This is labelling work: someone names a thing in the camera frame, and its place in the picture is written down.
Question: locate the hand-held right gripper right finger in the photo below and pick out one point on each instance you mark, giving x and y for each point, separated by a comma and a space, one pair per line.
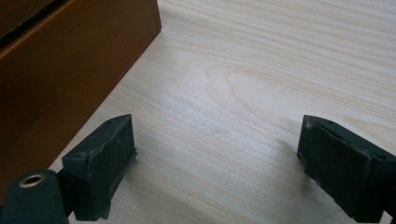
345, 168

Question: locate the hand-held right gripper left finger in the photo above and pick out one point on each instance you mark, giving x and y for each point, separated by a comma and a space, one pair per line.
99, 165

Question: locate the brown wooden compartment box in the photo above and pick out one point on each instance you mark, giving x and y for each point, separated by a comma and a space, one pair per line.
62, 77

